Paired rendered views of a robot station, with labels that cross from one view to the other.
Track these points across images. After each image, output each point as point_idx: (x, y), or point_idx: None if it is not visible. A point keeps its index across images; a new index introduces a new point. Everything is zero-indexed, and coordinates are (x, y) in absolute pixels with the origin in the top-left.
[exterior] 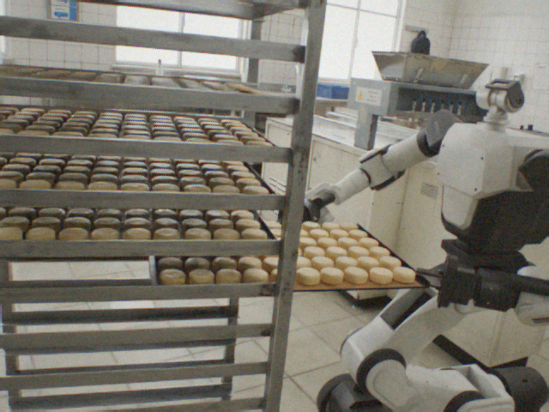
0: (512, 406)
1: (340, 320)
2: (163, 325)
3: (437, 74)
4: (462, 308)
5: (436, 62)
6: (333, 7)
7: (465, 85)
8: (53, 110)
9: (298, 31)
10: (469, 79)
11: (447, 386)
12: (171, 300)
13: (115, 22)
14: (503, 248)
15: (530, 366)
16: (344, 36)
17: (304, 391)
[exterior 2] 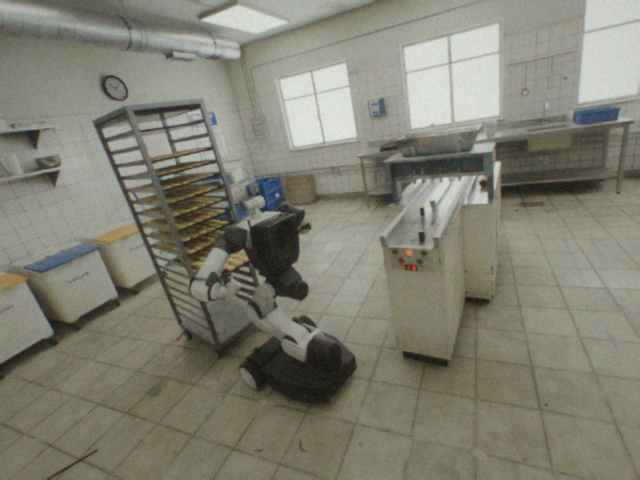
0: (300, 351)
1: (387, 298)
2: (316, 278)
3: (429, 147)
4: (260, 293)
5: (421, 140)
6: (609, 29)
7: (463, 148)
8: None
9: (560, 68)
10: (464, 144)
11: (282, 329)
12: (335, 268)
13: (408, 107)
14: (263, 271)
15: (452, 368)
16: (628, 52)
17: (318, 321)
